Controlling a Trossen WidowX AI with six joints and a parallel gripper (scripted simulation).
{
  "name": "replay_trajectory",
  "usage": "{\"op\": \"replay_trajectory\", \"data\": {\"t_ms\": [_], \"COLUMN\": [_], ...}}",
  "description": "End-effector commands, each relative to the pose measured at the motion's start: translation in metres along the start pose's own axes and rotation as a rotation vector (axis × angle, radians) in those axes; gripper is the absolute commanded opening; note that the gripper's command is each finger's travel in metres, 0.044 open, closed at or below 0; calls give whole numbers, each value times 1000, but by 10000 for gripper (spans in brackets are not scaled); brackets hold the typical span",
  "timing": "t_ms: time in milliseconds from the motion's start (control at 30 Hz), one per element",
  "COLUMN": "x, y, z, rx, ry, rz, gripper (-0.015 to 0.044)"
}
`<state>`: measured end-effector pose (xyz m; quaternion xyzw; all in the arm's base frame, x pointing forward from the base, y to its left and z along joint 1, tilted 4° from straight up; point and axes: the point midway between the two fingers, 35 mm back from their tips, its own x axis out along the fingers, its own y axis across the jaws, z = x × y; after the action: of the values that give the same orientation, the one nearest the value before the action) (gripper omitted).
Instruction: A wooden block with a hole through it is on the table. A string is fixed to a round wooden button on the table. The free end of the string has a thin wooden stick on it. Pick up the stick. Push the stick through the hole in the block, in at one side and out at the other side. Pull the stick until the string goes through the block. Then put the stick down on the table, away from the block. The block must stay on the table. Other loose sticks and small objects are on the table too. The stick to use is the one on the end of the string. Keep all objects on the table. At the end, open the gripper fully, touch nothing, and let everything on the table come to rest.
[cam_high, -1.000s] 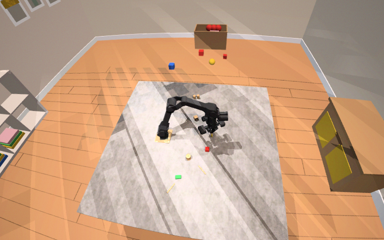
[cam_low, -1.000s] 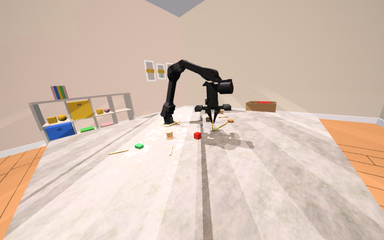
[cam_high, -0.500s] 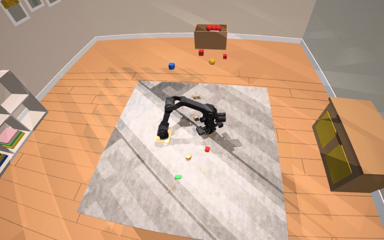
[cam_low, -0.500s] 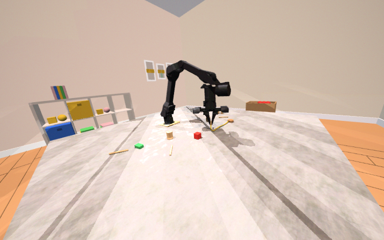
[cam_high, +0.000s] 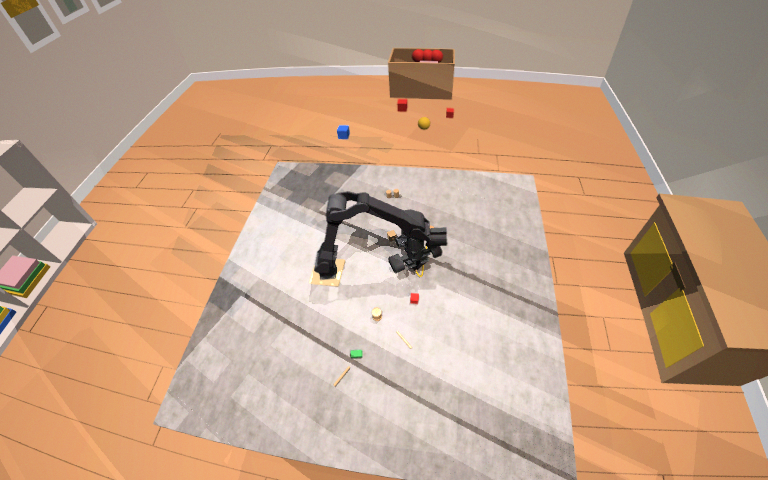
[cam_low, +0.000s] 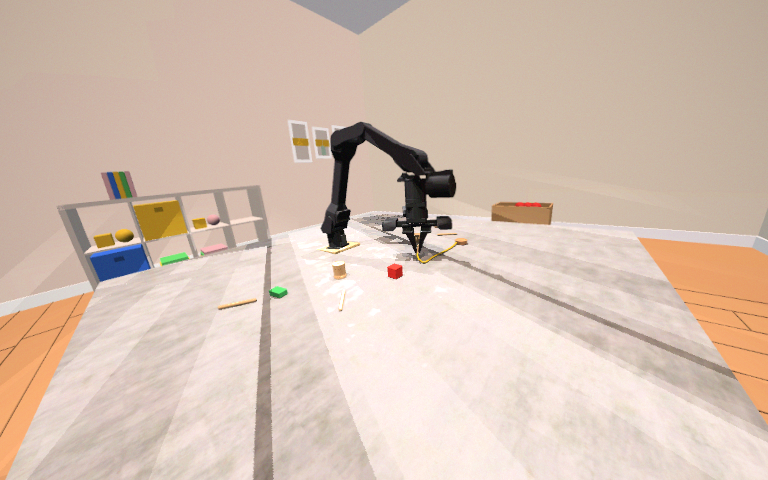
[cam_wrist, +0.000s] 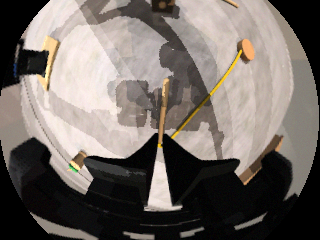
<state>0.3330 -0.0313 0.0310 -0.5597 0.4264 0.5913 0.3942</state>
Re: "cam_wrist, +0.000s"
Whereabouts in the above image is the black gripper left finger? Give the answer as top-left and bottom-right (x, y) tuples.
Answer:
(83, 132), (159, 207)

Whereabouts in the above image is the tan wooden cylinder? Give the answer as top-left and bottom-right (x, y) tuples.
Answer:
(71, 151), (87, 171)

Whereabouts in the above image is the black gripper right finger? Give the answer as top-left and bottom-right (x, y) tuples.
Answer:
(163, 133), (240, 207)

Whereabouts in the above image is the small green block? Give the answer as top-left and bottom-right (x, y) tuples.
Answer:
(68, 164), (79, 173)

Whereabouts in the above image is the yellow string with wooden stick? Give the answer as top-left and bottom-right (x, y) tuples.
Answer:
(157, 49), (243, 148)

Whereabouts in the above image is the tan round wooden button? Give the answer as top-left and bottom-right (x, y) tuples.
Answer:
(236, 39), (255, 61)

